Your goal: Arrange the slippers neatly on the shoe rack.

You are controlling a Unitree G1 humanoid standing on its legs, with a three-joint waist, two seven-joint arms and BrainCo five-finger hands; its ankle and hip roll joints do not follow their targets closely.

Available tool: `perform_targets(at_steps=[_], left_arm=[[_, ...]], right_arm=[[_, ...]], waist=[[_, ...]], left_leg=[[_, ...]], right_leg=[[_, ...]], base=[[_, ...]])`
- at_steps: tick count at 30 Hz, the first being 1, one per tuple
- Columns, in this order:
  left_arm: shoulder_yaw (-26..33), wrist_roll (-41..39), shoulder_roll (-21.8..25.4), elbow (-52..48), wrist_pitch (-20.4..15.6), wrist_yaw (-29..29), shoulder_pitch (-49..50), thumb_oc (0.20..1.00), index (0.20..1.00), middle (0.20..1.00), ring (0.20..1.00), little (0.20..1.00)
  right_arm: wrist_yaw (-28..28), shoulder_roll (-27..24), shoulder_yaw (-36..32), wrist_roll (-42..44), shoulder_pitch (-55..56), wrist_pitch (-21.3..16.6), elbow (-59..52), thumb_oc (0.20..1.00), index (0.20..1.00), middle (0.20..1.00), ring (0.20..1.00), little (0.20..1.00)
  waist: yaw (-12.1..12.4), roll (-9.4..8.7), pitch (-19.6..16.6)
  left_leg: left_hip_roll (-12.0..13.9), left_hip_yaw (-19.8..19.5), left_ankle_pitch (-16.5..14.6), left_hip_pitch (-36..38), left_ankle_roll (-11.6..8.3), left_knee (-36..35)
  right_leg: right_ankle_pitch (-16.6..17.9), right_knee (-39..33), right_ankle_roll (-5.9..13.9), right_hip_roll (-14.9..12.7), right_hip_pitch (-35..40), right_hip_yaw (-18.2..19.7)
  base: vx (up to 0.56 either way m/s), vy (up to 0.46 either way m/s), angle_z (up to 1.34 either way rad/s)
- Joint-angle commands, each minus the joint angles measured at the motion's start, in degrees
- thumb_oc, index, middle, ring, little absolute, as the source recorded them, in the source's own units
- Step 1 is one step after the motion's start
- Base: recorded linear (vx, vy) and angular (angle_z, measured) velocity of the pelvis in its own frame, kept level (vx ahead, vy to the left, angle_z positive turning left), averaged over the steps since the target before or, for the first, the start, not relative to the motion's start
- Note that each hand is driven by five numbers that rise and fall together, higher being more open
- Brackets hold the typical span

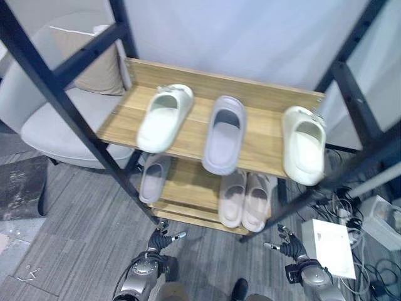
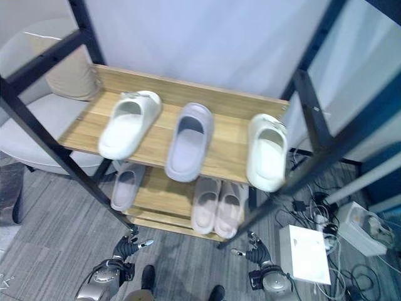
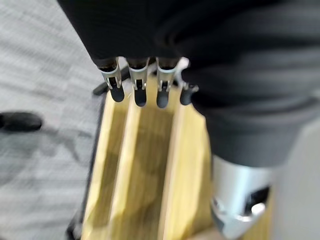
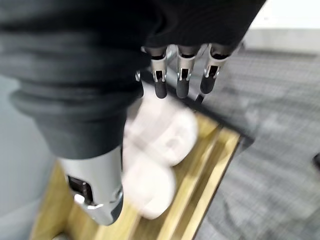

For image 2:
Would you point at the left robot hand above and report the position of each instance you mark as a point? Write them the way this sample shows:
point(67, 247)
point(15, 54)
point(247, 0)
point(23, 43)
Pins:
point(126, 246)

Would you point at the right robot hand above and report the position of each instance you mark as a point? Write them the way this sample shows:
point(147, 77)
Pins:
point(255, 251)

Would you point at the wooden rack shelf board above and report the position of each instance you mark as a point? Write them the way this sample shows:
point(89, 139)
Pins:
point(200, 135)
point(163, 203)

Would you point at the pale pink slipper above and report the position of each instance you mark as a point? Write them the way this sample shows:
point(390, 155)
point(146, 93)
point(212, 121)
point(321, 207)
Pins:
point(228, 213)
point(205, 207)

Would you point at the white flat box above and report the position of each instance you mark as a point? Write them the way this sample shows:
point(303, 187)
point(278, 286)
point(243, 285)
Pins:
point(303, 255)

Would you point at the light purple slipper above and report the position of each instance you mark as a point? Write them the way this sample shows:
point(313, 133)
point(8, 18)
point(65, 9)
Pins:
point(189, 142)
point(125, 188)

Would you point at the black power adapter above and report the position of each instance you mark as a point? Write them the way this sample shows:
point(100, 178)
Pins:
point(299, 205)

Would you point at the white power strip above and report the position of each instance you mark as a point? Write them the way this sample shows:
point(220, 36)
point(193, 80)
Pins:
point(321, 221)

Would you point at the white slipper with charm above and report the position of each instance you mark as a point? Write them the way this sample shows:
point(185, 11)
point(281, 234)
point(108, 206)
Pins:
point(130, 125)
point(267, 153)

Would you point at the white open cardboard box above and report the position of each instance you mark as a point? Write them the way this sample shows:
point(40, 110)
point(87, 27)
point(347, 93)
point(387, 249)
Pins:
point(363, 225)

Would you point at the dark grey stool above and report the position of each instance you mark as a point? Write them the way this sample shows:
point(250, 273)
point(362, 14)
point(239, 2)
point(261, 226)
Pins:
point(12, 194)

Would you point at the grey round armchair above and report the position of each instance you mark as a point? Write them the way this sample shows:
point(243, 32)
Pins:
point(31, 119)

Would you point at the beige cushion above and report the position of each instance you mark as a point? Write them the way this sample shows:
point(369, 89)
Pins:
point(73, 80)

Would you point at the black metal shoe rack frame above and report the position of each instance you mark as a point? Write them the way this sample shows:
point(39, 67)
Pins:
point(37, 131)

